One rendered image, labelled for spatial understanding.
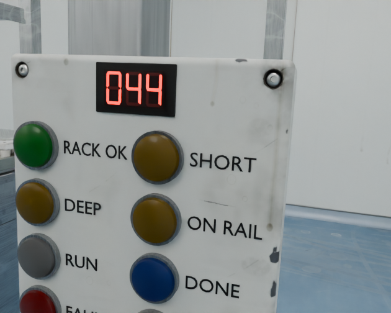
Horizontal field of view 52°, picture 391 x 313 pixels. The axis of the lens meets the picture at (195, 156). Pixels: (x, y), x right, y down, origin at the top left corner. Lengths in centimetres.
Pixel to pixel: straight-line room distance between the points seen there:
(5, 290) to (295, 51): 307
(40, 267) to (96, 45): 16
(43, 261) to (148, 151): 10
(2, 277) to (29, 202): 112
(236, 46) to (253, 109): 367
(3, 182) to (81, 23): 94
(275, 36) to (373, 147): 255
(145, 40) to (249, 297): 19
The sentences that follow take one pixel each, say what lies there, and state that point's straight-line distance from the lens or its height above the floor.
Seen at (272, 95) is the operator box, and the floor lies 116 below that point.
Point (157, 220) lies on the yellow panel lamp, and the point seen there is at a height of 109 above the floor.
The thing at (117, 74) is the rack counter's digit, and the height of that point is 117.
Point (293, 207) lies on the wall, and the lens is 391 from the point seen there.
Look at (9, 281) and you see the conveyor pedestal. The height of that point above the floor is 54.
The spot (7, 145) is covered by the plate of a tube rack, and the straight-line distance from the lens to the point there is 125.
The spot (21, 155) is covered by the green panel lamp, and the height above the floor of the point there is 112.
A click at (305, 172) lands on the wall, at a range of 383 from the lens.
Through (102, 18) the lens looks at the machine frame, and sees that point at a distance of 31.
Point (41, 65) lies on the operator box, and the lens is 26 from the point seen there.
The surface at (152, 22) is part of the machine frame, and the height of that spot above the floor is 121.
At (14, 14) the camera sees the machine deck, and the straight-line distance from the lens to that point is 120.
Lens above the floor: 116
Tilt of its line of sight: 10 degrees down
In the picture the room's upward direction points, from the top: 3 degrees clockwise
